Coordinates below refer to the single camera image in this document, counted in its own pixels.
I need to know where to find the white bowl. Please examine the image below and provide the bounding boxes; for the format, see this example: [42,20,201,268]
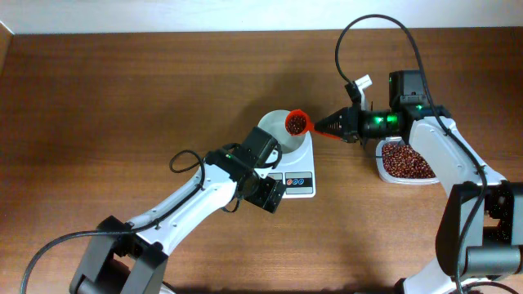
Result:
[257,109,305,154]

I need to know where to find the orange measuring scoop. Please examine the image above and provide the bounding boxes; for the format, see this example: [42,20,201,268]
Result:
[284,109,339,140]

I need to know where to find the clear plastic container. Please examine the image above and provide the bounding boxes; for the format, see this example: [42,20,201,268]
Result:
[375,137,439,185]

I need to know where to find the right black cable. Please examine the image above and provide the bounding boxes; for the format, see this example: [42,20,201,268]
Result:
[334,14,489,294]

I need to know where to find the red beans in container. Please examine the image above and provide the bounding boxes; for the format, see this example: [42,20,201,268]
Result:
[382,143,436,180]

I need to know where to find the left black cable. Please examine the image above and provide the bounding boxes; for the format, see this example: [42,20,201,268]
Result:
[19,142,285,294]

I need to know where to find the white digital kitchen scale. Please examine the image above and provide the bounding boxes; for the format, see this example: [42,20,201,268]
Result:
[267,132,316,198]

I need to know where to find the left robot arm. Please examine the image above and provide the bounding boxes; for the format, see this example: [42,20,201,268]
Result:
[69,127,284,293]

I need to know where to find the black cable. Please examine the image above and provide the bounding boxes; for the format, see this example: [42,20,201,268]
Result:
[334,14,489,294]
[19,142,285,294]

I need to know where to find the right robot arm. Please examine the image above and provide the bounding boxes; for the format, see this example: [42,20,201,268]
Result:
[314,70,522,293]

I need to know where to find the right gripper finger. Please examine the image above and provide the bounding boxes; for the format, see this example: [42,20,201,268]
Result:
[315,108,349,127]
[314,120,351,141]

